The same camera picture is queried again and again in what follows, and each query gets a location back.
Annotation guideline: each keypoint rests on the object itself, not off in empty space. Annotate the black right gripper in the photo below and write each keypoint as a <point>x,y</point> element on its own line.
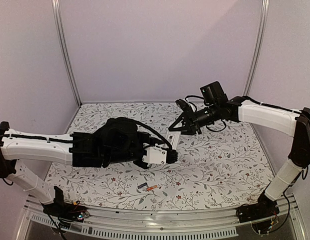
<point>192,122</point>

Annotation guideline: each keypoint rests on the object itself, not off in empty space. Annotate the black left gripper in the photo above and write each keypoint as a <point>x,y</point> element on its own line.
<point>139,135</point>

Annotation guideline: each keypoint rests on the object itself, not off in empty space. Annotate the orange AAA battery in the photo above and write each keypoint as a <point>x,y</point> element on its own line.
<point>151,188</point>

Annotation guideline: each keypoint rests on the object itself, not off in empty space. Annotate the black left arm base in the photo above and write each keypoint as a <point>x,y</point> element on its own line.
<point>64,211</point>

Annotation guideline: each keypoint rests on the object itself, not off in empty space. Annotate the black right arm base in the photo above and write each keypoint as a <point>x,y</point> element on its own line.
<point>262,209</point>

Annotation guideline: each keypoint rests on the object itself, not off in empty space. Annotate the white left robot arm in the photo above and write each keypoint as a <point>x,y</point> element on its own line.
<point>119,140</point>

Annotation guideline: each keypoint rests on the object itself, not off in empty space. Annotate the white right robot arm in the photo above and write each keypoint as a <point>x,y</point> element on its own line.
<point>294,123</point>

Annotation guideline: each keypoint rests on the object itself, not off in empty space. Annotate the floral patterned table mat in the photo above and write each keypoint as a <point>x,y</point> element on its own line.
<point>222,166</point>

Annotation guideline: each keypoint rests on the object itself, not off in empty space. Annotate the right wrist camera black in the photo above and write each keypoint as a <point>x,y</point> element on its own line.
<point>186,106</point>

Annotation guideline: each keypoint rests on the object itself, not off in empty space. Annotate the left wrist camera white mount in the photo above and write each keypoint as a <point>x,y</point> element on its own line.
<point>159,155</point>

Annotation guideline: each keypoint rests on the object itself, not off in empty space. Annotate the aluminium table edge rail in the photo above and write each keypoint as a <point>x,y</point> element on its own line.
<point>123,224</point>

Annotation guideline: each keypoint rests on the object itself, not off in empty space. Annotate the right aluminium frame post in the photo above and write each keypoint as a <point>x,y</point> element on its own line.
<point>257,47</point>

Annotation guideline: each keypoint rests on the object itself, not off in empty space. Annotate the aluminium frame post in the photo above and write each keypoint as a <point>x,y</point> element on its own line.
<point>64,50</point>
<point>257,47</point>

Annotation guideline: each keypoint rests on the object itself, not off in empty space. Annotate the left aluminium frame post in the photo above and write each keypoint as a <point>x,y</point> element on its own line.
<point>64,50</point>

